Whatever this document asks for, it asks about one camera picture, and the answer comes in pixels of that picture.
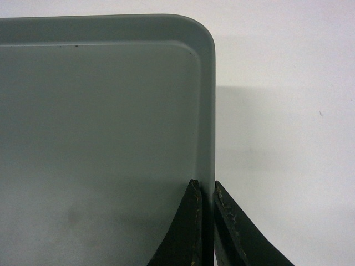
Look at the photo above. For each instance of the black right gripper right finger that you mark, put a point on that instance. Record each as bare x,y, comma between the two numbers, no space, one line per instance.
237,240

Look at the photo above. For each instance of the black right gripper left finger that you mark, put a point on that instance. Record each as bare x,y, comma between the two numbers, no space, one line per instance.
182,244

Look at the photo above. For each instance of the grey-silver rectangular tray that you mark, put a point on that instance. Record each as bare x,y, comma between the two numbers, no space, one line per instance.
104,121

